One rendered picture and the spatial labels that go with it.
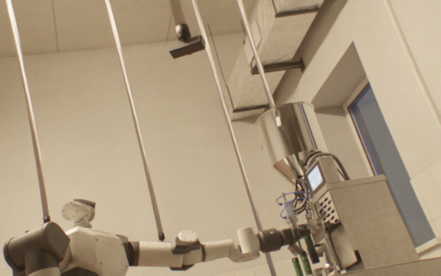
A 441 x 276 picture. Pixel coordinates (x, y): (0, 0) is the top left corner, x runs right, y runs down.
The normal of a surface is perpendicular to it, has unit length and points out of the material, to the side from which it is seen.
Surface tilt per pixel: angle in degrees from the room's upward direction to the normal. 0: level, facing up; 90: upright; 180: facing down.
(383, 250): 90
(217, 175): 90
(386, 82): 90
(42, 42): 180
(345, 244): 90
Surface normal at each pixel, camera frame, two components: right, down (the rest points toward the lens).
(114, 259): 0.88, -0.39
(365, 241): 0.16, -0.43
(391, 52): -0.96, 0.15
